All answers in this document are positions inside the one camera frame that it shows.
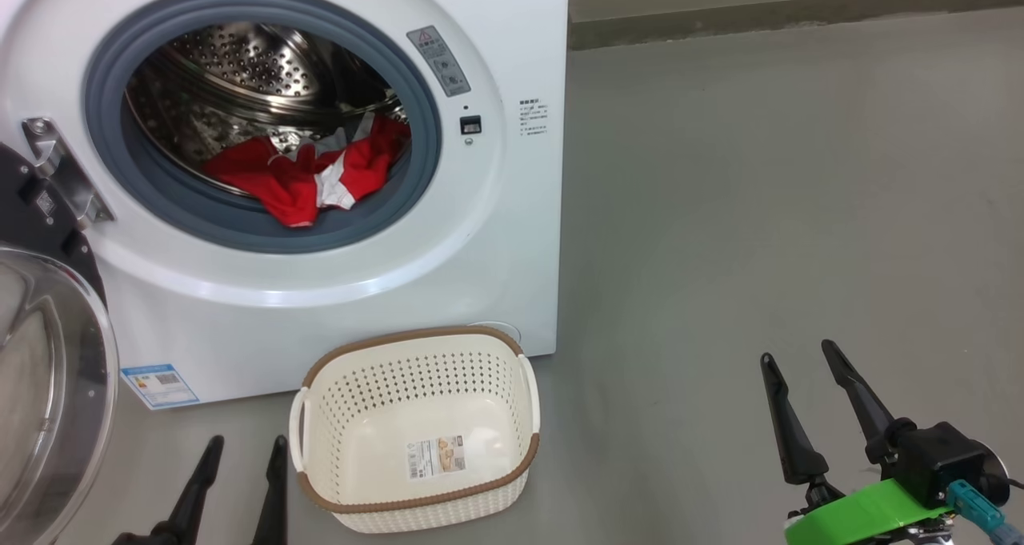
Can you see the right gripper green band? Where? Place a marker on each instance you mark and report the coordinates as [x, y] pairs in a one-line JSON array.
[[856, 517]]

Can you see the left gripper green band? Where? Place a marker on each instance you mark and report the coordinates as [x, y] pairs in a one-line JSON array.
[[132, 540]]

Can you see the black round glass washer door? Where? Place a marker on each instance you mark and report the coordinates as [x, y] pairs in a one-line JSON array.
[[56, 385]]

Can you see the red and white garment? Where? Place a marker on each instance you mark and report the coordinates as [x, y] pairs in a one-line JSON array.
[[288, 185]]

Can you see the cream perforated laundry basket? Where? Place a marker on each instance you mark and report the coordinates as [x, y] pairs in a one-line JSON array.
[[352, 417]]

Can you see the white front-load washing machine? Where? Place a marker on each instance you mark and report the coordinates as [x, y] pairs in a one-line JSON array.
[[320, 313]]

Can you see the printed instruction label sticker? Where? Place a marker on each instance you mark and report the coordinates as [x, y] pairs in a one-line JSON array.
[[437, 458]]

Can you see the metal door hinge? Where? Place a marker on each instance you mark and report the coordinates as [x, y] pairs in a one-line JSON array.
[[68, 173]]

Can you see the stainless steel washer drum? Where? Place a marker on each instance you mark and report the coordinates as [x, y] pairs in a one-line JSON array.
[[240, 65]]

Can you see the black door latch slot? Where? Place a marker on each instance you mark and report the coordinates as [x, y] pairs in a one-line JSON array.
[[470, 125]]

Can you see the blue energy label sticker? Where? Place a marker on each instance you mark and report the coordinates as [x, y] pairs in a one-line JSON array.
[[160, 386]]

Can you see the round white drain cover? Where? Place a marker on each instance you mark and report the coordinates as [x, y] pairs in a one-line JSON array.
[[508, 330]]

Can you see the small printed text sticker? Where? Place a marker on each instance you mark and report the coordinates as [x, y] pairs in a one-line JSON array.
[[534, 118]]

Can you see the grey warning label sticker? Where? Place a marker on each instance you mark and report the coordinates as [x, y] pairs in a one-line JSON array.
[[440, 61]]

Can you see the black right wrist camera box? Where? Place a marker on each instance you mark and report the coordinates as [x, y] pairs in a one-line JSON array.
[[944, 461]]

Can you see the teal right camera connector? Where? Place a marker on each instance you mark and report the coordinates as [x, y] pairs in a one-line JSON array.
[[980, 513]]

